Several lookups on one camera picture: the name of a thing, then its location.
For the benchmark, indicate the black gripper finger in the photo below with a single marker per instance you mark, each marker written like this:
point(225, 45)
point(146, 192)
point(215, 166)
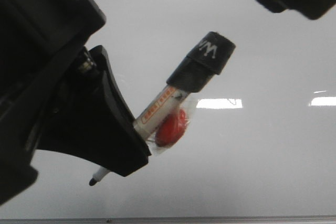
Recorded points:
point(87, 117)

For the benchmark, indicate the white whiteboard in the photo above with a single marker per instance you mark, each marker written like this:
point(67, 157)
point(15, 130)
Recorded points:
point(261, 141)

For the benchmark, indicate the white black whiteboard marker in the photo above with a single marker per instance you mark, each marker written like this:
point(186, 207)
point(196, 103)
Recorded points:
point(199, 61)

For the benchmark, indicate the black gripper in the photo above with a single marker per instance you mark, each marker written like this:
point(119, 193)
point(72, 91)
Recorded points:
point(40, 39)

